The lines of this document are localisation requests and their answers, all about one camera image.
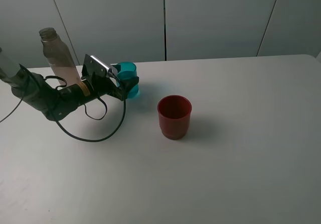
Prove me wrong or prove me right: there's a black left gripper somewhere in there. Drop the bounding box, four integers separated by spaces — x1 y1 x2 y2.
80 71 139 101

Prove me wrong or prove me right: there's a teal transparent plastic cup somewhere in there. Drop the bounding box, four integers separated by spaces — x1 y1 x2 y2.
113 62 139 99

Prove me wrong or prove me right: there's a translucent brown water bottle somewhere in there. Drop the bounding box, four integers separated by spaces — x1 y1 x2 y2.
39 28 81 86

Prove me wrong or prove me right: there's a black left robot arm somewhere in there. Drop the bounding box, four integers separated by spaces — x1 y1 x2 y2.
1 53 139 121

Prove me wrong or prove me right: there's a red plastic cup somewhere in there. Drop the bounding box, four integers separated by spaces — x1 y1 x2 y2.
157 95 192 140

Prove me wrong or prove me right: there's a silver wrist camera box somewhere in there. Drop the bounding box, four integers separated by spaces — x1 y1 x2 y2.
81 54 118 80

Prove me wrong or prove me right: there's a black camera cable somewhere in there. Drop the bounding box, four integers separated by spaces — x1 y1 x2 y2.
0 72 126 143

